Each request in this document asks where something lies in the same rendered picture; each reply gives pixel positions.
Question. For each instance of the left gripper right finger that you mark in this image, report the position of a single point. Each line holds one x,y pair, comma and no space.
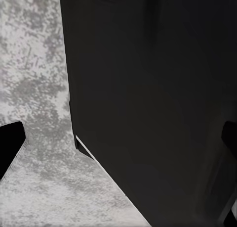
229,137

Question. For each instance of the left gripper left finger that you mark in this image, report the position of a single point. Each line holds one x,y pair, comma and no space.
12,137

